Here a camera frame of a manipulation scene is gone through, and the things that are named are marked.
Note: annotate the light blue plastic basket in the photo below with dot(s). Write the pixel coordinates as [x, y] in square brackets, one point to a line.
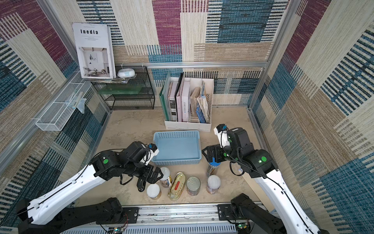
[177, 148]

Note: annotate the silver top dark can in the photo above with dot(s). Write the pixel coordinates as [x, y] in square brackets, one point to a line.
[193, 185]

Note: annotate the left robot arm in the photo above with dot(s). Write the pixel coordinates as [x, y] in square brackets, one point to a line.
[51, 214]

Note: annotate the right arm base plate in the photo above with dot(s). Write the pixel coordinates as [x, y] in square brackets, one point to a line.
[226, 213]

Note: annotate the white round device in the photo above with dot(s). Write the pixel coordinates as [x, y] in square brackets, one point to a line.
[126, 73]

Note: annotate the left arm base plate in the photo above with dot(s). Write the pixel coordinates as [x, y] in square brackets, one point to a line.
[129, 215]

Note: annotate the green tray on shelf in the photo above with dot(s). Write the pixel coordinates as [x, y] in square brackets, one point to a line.
[120, 90]

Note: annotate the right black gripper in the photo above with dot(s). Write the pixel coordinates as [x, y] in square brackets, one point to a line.
[213, 153]

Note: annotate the white lid can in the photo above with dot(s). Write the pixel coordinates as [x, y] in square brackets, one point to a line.
[153, 191]
[166, 180]
[213, 184]

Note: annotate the black wire shelf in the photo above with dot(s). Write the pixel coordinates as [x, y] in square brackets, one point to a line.
[145, 100]

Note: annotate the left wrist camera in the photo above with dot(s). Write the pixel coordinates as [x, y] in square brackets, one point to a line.
[152, 152]

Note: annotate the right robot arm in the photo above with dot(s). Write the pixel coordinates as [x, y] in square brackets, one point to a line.
[291, 218]

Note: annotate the pink book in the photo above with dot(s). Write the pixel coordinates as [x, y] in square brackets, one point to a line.
[183, 101]

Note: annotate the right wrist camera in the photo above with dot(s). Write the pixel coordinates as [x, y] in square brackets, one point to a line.
[221, 132]

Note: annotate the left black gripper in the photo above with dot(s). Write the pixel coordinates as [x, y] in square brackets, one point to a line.
[148, 177]

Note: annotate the green folder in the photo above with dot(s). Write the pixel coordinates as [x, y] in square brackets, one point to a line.
[164, 98]

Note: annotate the gold oval sardine tin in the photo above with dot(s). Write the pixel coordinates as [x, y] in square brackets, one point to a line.
[177, 187]

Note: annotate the Inedia white magazine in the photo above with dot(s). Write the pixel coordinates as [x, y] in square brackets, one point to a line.
[95, 51]

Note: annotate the white wire wall basket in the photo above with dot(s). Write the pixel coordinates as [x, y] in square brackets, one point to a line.
[71, 98]

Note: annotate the blue lid clear canister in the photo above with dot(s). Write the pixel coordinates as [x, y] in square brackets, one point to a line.
[212, 168]

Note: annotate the white file organizer box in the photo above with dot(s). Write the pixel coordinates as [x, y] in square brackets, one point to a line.
[201, 101]

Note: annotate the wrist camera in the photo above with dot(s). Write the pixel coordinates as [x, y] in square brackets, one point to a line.
[152, 152]
[221, 132]

